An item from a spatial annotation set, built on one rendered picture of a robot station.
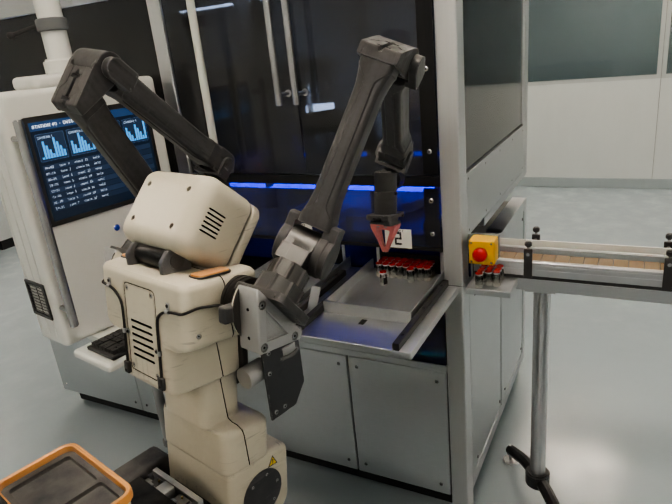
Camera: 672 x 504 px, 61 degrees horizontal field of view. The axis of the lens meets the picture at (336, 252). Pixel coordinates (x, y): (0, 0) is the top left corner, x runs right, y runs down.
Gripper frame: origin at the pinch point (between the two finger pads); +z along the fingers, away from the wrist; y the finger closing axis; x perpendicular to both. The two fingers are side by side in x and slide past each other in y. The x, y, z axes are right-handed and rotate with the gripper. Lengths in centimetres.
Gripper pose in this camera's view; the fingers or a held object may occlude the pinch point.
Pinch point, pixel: (385, 248)
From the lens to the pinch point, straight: 147.2
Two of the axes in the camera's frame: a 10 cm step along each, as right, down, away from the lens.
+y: 4.5, -1.8, 8.8
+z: 0.1, 9.8, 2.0
